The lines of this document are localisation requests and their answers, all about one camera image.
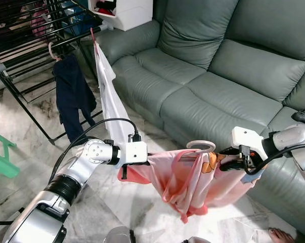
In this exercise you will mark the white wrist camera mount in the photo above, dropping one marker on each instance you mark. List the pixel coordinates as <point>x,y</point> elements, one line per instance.
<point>248,139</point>
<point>132,152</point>

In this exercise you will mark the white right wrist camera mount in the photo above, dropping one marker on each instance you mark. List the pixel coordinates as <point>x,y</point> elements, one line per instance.
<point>248,139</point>

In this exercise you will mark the person bare foot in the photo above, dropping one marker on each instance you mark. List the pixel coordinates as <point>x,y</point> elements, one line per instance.
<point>281,236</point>

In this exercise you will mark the grey robot leg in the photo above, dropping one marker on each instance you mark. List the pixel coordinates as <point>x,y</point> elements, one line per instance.
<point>196,240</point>
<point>121,236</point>

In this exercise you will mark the grey robot left leg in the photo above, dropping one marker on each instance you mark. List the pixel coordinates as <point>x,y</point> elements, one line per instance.
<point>121,236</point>

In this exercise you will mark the black metal drying rack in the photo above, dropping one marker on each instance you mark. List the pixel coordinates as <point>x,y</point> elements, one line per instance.
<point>74,36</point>

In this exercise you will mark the green plastic stool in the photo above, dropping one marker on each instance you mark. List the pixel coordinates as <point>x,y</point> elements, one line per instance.
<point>0,167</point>

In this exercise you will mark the navy blue garment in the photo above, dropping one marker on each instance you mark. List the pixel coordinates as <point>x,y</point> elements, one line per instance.
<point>71,91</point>

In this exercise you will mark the black elongated device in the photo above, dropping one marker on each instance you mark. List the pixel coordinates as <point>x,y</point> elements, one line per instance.
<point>304,117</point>

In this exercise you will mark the red hanger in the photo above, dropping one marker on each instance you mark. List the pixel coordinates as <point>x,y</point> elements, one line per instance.
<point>93,35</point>

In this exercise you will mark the grey green leather sofa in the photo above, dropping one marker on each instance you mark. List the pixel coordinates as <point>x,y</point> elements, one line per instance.
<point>218,61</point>

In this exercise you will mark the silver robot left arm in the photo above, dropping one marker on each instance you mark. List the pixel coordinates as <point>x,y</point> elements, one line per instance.
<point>89,152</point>

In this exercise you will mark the grey robot right leg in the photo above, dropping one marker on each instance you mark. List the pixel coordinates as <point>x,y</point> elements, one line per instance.
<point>196,240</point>

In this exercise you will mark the white storage box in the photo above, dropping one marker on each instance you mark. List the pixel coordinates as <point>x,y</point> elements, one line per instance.
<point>129,15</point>

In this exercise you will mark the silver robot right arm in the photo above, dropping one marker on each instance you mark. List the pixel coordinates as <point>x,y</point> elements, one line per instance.
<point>294,136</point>

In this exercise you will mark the pink coral garment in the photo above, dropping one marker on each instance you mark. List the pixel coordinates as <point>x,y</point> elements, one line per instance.
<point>192,187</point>

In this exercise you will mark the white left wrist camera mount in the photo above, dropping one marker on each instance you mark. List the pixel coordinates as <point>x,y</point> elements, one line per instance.
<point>132,152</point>

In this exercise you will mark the magenta garment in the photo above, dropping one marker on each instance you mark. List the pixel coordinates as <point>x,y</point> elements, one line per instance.
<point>42,23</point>

